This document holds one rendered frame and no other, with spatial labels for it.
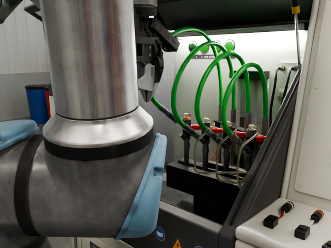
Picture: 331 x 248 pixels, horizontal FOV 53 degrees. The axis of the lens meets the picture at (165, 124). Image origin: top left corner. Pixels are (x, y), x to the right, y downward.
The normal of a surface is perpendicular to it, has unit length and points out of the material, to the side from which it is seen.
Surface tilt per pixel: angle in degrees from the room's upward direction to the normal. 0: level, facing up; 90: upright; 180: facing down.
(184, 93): 90
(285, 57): 90
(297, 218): 0
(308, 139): 76
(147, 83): 93
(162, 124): 90
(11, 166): 51
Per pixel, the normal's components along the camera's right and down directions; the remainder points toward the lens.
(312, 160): -0.67, -0.08
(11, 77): 0.79, 0.11
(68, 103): -0.44, 0.33
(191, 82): -0.69, 0.15
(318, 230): -0.01, -0.98
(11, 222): -0.04, 0.51
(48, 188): -0.05, -0.07
